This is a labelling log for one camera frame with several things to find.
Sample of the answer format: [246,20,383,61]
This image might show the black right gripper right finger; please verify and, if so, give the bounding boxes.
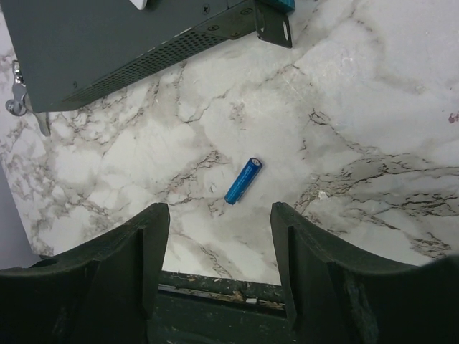
[270,202,458,343]

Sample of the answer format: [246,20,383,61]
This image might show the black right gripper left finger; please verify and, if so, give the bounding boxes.
[1,203,169,343]

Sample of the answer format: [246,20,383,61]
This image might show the blue battery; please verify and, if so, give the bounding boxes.
[224,158,263,205]

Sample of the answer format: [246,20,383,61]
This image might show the white battery compartment cover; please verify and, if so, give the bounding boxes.
[130,0,147,10]

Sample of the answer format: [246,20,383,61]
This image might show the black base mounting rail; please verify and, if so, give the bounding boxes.
[147,271,298,343]

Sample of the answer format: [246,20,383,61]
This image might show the silver metal bracket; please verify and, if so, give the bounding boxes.
[5,60,51,137]

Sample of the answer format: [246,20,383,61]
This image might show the dark network switch box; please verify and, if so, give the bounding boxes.
[1,1,295,113]

